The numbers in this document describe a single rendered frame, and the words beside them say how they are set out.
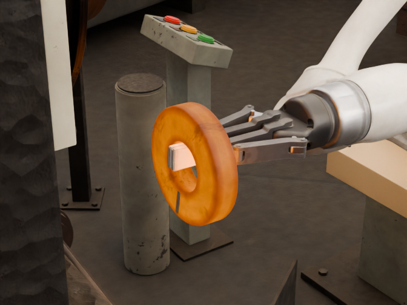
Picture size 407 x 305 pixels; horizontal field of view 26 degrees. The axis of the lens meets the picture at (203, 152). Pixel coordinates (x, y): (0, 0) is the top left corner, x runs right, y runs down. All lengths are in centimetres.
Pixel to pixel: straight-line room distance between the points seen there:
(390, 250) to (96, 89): 151
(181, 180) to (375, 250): 112
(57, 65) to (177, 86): 156
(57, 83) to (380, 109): 67
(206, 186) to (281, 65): 244
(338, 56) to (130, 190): 88
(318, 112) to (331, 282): 112
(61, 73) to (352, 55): 85
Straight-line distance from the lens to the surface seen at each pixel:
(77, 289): 84
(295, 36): 377
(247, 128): 116
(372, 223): 217
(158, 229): 223
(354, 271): 231
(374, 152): 201
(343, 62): 143
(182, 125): 108
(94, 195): 262
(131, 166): 213
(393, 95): 125
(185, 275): 230
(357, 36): 145
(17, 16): 61
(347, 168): 200
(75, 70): 98
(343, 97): 121
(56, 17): 63
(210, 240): 241
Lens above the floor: 138
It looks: 29 degrees down
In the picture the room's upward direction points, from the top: straight up
